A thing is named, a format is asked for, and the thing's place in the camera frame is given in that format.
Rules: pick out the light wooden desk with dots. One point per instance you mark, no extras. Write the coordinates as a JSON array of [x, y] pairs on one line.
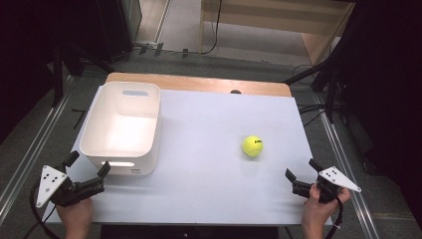
[[265, 16]]

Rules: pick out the white table cover board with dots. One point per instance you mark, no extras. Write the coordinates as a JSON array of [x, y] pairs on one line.
[[212, 172]]

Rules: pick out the metal floor rail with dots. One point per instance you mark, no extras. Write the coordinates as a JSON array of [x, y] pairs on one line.
[[345, 166], [30, 156]]

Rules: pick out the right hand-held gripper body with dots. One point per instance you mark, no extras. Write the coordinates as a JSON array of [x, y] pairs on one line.
[[326, 186]]

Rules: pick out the person's right hand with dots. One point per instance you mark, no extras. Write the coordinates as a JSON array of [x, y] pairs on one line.
[[316, 212]]

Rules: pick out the wooden table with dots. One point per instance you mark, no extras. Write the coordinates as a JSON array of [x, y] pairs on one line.
[[199, 83]]

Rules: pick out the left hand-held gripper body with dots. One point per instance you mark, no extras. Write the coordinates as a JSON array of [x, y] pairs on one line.
[[49, 184]]

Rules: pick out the black tripod stand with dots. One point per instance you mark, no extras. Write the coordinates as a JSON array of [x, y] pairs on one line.
[[59, 73], [328, 76]]

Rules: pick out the person's left hand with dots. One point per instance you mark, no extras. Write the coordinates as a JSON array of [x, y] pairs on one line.
[[75, 215]]

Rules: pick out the yellow tennis ball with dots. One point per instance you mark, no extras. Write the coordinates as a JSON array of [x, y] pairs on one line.
[[252, 146]]

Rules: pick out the white plastic storage bin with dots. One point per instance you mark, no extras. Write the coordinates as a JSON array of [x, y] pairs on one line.
[[122, 132]]

